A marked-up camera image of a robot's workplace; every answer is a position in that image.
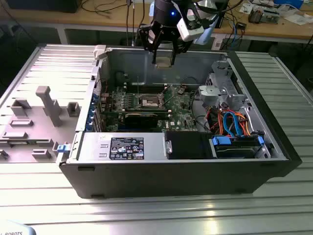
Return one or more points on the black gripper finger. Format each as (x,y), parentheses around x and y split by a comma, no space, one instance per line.
(146,36)
(182,44)

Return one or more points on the silver CPU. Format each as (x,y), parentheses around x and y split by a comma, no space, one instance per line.
(163,61)

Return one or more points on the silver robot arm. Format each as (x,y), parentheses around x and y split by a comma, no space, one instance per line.
(207,33)

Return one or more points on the CPU socket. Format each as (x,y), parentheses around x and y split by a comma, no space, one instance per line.
(150,101)

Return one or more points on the copper CPU cooler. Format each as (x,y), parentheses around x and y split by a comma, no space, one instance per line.
(255,16)

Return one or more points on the wooden workbench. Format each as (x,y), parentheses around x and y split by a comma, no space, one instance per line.
(102,20)

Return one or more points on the grey case release latch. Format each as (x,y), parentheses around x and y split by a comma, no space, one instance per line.
(99,52)

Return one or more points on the grey metal drive cage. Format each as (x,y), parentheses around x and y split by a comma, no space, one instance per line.
(210,91)

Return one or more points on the small black adapter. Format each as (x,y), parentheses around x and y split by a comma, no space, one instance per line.
(241,26)

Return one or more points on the green motherboard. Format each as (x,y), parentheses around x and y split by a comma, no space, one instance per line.
(181,115)

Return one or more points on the blue card retention clip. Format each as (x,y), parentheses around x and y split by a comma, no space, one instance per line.
(90,124)
(92,112)
(95,98)

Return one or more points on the graphics card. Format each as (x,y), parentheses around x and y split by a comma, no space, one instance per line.
(141,121)

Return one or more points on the grey electronic device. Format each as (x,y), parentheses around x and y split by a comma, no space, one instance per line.
(271,17)

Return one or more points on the black box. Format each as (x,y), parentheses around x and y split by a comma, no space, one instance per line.
(41,6)

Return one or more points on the white paper sheets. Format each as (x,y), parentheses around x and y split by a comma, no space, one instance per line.
(297,19)

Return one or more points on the hard disk blue carrier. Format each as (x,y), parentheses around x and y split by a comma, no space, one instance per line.
(234,151)

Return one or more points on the grey power supply unit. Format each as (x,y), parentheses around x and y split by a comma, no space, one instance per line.
(97,147)

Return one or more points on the blue plastic clip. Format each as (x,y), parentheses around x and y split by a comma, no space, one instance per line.
(62,148)

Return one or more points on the black PC case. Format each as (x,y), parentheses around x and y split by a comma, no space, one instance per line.
(146,181)

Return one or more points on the grey parts rack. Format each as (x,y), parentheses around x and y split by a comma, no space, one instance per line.
(36,137)

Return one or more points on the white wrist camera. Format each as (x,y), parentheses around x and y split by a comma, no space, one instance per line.
(190,30)

